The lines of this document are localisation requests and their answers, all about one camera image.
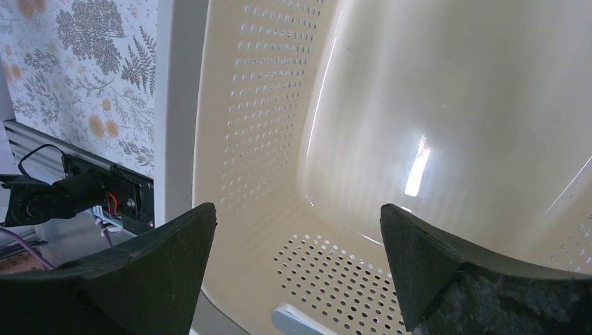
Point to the floral patterned table mat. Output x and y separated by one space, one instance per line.
84 72

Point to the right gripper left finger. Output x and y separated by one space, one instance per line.
149 284

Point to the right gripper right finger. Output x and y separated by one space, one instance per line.
448 285

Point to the cream perforated large basket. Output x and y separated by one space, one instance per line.
299 120

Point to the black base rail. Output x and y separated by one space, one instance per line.
127 195

